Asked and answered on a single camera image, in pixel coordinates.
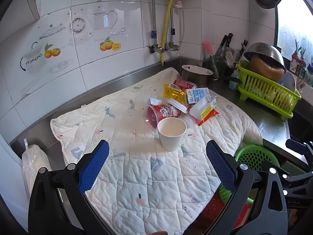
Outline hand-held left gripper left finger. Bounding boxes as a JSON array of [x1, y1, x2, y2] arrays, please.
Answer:
[[28, 139, 110, 235]]

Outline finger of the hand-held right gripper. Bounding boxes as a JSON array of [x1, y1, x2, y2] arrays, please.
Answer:
[[286, 139, 313, 172], [281, 171, 313, 202]]

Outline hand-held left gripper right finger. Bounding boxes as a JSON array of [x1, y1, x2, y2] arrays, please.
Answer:
[[203, 139, 288, 235]]

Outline green plastic basket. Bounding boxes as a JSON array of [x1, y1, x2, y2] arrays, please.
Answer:
[[218, 144, 280, 200]]

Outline orange snack packet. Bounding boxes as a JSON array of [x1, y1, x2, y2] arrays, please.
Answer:
[[196, 109, 220, 126]]

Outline white paper cup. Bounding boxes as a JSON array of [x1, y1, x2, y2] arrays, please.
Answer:
[[157, 117, 187, 151]]

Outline clear box with yellow label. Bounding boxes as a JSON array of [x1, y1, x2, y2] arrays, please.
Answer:
[[189, 95, 218, 120]]

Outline white plastic lid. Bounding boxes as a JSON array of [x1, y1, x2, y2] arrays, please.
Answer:
[[166, 98, 190, 114]]

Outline blue white milk carton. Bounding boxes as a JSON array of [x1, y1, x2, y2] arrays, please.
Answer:
[[185, 87, 209, 104]]

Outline red instant noodle cup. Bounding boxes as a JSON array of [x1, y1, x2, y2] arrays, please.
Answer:
[[146, 103, 182, 129]]

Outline yellow snack packet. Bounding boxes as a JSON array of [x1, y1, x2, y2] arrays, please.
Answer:
[[162, 83, 187, 106]]

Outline red plastic basket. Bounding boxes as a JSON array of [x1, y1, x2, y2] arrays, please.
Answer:
[[201, 191, 250, 230]]

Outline white quilted mat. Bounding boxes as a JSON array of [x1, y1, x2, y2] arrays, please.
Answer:
[[50, 67, 263, 235]]

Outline white plastic bag pack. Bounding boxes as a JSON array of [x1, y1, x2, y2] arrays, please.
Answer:
[[22, 138, 52, 199]]

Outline green plastic dish rack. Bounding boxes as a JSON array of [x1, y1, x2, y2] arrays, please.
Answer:
[[237, 62, 302, 121]]

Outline steel pot lid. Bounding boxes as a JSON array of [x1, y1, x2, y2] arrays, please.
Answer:
[[281, 71, 297, 91]]

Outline teal bottle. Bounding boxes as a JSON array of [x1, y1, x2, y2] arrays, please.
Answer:
[[228, 70, 241, 90]]

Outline steel pot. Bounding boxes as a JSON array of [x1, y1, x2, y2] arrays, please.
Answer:
[[181, 65, 241, 89]]

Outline red soda can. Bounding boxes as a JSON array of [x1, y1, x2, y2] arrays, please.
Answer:
[[173, 79, 198, 90]]

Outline brown clay pot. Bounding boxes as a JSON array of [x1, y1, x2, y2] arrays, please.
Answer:
[[246, 54, 286, 84]]

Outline sprouting onion plants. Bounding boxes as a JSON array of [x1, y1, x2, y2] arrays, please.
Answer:
[[291, 39, 313, 79]]

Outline green glass jar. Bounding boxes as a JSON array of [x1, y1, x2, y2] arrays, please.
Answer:
[[210, 55, 226, 79]]

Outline white spatula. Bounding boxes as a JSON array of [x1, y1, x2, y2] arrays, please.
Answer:
[[225, 51, 234, 68]]

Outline steel mixing bowl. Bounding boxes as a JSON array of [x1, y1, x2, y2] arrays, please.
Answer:
[[245, 42, 285, 70]]

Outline pink bottle brush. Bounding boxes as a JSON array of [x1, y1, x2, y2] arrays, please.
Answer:
[[202, 40, 219, 79]]

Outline black handled knife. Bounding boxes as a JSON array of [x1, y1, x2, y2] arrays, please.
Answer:
[[219, 33, 233, 57], [238, 39, 248, 63]]

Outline braided metal hose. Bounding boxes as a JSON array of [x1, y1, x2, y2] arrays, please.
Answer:
[[169, 7, 175, 49], [148, 0, 157, 52]]

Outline yellow gas hose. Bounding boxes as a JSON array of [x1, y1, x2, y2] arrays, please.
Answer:
[[160, 0, 176, 64]]

